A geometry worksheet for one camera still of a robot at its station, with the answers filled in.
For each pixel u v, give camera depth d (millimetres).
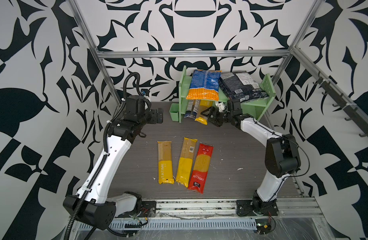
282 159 494
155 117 629
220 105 857
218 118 803
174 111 1038
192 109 963
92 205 365
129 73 1050
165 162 874
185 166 857
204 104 986
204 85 832
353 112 543
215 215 730
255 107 1006
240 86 838
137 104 511
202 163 870
